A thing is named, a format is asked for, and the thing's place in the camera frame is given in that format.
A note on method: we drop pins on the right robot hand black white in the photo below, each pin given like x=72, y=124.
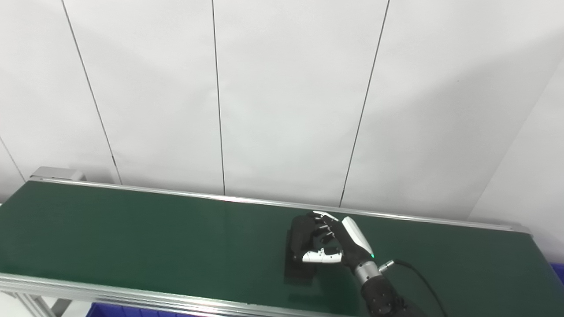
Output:
x=348, y=246

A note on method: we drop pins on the black cylinder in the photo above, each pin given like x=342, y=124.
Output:
x=299, y=237

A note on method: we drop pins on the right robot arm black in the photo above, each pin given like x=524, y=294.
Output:
x=383, y=295

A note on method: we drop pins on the green conveyor belt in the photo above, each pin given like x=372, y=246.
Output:
x=88, y=290
x=154, y=237

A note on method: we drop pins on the blue plastic bin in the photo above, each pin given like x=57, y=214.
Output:
x=114, y=311
x=558, y=270

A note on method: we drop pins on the grey conveyor motor box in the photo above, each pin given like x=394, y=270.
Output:
x=55, y=173

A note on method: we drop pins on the aluminium conveyor leg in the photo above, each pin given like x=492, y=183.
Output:
x=35, y=306

